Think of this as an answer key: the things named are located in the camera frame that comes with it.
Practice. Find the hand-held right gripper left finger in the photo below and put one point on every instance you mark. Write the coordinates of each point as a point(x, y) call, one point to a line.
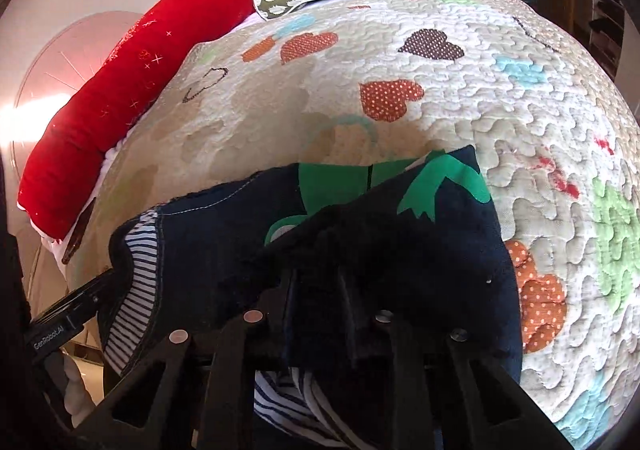
point(280, 302)

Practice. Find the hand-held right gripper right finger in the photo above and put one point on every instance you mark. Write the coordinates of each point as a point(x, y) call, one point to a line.
point(356, 310)

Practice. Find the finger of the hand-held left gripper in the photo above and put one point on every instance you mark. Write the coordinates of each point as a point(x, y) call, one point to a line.
point(95, 291)

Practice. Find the navy pants with green print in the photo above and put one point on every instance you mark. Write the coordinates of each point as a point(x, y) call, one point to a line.
point(390, 260)

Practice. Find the long red pillow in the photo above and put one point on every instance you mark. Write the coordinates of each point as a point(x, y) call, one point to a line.
point(130, 94)

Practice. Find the quilted heart patchwork blanket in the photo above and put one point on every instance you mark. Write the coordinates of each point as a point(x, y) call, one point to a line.
point(450, 104)

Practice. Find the dark wooden shelf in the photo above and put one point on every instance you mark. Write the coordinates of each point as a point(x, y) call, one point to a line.
point(607, 24)

